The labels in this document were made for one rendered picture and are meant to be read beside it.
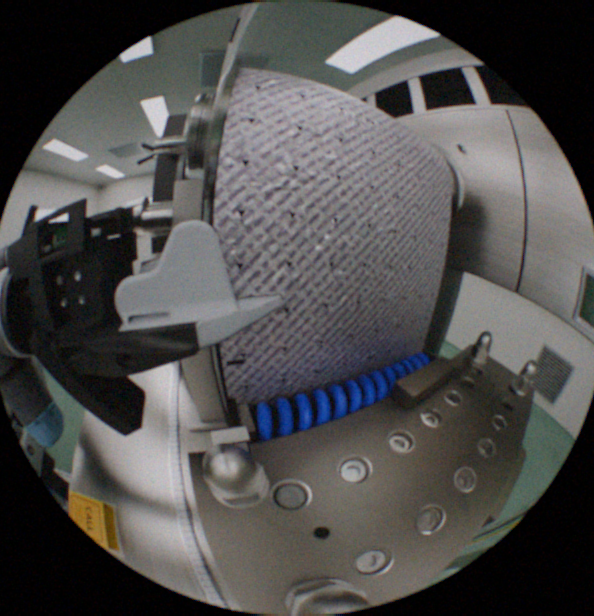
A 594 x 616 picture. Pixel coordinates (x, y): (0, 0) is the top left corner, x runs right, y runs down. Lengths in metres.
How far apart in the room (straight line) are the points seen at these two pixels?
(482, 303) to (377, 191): 2.63
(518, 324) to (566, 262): 2.39
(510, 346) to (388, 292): 2.61
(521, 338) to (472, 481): 2.56
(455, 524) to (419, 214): 0.25
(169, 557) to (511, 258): 0.54
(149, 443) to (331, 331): 0.29
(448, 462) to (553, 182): 0.35
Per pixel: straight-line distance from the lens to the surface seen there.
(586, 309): 0.34
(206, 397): 0.28
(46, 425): 0.30
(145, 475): 0.32
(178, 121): 0.52
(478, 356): 0.33
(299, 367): 0.16
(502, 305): 2.70
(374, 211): 0.16
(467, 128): 0.42
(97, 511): 0.32
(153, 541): 0.30
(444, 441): 0.19
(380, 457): 0.16
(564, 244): 0.34
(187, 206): 0.19
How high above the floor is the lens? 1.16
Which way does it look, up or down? 22 degrees down
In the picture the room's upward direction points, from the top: 4 degrees clockwise
